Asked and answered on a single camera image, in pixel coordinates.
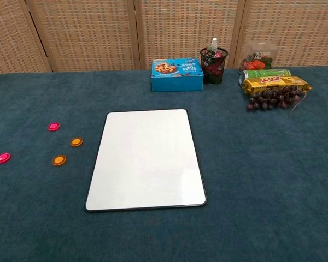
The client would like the white magnetic board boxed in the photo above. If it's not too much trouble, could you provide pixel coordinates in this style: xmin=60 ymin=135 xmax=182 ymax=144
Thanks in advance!
xmin=84 ymin=108 xmax=208 ymax=213

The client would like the blue cookie box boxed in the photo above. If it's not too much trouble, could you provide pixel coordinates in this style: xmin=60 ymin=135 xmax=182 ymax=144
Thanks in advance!
xmin=150 ymin=57 xmax=204 ymax=93

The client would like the black mesh pen cup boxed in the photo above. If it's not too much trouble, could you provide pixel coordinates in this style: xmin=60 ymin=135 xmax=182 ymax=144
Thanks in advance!
xmin=200 ymin=47 xmax=229 ymax=86

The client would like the red black snack pouch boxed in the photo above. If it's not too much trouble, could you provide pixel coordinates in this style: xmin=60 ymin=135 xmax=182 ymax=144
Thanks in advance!
xmin=204 ymin=46 xmax=226 ymax=59

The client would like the small white spray bottle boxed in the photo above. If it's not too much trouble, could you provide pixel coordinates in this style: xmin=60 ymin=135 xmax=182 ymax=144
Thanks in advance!
xmin=206 ymin=38 xmax=219 ymax=52

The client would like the blue carpet table cover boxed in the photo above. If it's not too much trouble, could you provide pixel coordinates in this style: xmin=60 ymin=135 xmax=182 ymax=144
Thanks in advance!
xmin=0 ymin=65 xmax=328 ymax=262

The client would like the dark purple grape bunch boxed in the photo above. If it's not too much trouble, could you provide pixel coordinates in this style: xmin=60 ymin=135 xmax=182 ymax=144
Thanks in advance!
xmin=245 ymin=85 xmax=308 ymax=112

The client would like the green drink can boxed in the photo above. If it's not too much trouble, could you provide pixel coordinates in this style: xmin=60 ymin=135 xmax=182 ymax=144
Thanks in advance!
xmin=239 ymin=68 xmax=291 ymax=85

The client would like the yellow biscuit packet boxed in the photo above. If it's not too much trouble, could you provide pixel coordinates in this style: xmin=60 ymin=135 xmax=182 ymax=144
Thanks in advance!
xmin=241 ymin=76 xmax=312 ymax=97

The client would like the clear plastic fruit box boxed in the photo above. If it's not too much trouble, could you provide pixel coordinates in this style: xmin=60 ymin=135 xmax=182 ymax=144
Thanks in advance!
xmin=239 ymin=40 xmax=279 ymax=73

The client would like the woven wooden folding screen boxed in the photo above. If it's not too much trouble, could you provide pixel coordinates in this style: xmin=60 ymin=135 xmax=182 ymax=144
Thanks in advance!
xmin=0 ymin=0 xmax=328 ymax=75

